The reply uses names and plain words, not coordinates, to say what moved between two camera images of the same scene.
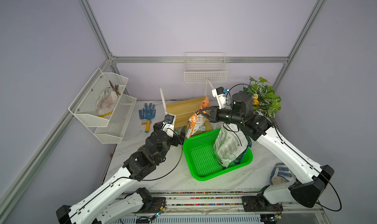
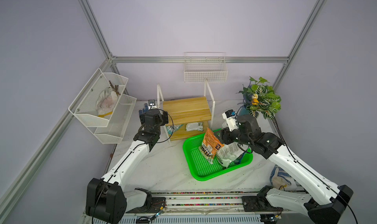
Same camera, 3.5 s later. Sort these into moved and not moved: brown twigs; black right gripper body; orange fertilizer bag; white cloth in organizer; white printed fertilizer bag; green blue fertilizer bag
Moved: black right gripper body; orange fertilizer bag
Not moved: white printed fertilizer bag; green blue fertilizer bag; white cloth in organizer; brown twigs
